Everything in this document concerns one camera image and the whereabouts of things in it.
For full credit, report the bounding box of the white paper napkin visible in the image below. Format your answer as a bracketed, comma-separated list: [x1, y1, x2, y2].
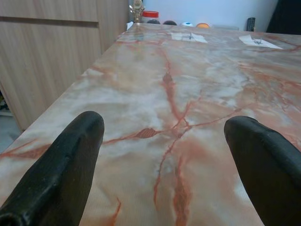
[238, 34, 283, 50]
[171, 32, 208, 44]

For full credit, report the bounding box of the red lid jar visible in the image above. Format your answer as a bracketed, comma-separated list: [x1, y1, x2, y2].
[142, 10, 159, 24]

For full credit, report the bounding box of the marble pattern table with napkins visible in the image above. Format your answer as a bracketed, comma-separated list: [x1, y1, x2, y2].
[0, 22, 301, 226]

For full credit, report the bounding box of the black remote control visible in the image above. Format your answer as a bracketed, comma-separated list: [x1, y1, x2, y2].
[246, 17, 256, 32]

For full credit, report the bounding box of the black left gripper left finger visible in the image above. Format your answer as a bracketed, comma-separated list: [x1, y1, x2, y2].
[0, 111, 105, 226]

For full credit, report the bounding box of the golden figurine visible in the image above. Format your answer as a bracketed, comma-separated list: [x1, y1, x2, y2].
[131, 0, 144, 24]

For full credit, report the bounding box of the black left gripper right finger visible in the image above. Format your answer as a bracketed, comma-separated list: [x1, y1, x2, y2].
[223, 116, 301, 226]

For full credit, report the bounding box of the light wooden cabinet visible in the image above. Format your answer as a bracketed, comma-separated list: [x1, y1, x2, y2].
[0, 0, 129, 131]

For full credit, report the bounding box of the black television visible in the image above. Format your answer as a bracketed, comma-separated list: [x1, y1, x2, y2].
[266, 0, 301, 36]

